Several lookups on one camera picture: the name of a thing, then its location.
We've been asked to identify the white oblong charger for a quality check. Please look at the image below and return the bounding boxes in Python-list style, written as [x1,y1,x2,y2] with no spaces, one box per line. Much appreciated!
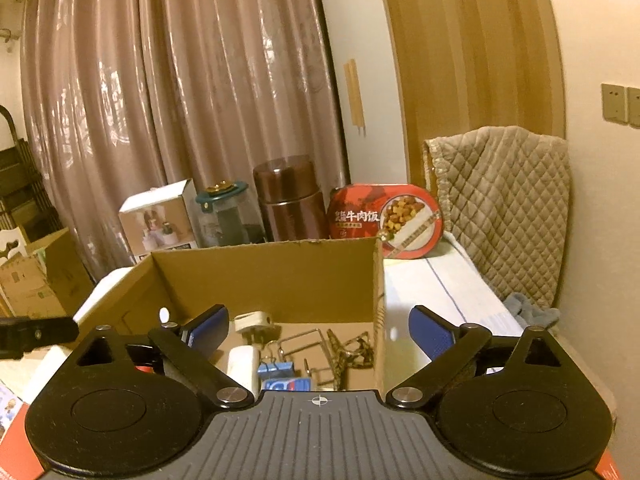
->
[226,346,260,396]

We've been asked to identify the cream three-pin plug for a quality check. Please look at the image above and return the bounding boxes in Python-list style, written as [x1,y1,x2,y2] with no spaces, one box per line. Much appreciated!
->
[233,311,281,348]

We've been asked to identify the blue binder clip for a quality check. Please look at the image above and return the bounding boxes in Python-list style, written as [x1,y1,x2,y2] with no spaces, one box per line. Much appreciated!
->
[257,340,295,380]

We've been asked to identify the metal wire rack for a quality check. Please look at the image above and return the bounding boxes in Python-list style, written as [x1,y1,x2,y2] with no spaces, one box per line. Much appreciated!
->
[276,326,335,391]

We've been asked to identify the leopard pattern hair clip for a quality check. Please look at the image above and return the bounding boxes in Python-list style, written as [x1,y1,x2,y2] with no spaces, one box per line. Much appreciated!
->
[326,330,374,391]

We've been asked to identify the clear blue-label floss pick box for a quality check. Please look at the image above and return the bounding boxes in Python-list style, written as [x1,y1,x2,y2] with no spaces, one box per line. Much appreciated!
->
[262,377,312,392]

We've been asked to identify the red Doraemon figurine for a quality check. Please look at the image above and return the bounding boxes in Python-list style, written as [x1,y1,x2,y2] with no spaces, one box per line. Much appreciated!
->
[135,365,155,374]

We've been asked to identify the stacked flat cardboard boxes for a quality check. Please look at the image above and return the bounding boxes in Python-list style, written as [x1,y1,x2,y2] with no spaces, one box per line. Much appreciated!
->
[1,229,94,318]

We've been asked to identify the booklet with landscape cover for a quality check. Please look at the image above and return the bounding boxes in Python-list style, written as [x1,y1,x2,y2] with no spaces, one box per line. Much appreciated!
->
[0,384,23,439]

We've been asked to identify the grey cloth beside bed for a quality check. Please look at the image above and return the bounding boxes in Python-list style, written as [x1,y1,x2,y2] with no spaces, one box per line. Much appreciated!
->
[503,292,560,328]

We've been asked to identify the white carved wooden board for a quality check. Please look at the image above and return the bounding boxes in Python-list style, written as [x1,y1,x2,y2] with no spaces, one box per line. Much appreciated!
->
[0,226,28,264]

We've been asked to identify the brown cardboard box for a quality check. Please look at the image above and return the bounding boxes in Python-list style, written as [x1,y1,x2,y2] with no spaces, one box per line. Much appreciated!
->
[78,238,385,390]

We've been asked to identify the black folding hand trolley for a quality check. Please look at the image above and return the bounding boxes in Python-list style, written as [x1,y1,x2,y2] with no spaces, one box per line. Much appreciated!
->
[0,106,63,243]

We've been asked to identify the red Motul cardboard mat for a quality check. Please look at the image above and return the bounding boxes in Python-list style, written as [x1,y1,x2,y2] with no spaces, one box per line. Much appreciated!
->
[1,374,618,479]

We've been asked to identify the white product box with photo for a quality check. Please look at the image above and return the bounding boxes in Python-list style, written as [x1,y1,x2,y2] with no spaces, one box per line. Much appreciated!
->
[118,179,201,262]

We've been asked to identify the glass jar with teal lid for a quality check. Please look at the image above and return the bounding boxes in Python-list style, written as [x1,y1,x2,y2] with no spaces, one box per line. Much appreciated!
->
[195,180,265,247]

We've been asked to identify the red beef rice meal box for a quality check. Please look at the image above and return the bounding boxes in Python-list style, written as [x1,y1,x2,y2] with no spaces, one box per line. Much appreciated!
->
[326,184,444,260]

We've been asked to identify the quilted beige chair cover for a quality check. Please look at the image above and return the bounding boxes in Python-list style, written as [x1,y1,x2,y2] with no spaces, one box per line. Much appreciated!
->
[424,126,572,309]

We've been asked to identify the brown thermos container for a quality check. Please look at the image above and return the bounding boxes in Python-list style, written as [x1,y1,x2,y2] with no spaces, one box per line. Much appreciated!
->
[253,155,329,242]

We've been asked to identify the beige curtain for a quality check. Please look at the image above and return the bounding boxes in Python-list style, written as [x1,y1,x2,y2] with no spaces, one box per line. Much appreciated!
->
[21,0,348,278]

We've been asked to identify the wooden door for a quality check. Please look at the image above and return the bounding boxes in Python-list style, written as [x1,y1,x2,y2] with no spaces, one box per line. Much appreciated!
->
[384,0,565,184]

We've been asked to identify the wooden wall hook strip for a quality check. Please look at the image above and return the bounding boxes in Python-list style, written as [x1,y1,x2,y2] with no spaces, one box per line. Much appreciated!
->
[343,58,366,136]

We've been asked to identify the wall socket plate left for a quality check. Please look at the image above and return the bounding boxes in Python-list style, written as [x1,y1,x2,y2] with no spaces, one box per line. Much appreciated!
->
[601,84,627,125]

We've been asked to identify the wall socket plate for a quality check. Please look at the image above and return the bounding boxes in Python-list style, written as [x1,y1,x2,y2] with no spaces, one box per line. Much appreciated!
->
[626,87,640,128]
[601,84,627,125]

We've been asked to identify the wall socket plate right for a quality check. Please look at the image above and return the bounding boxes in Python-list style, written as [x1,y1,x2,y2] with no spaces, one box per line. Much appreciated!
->
[626,87,640,128]

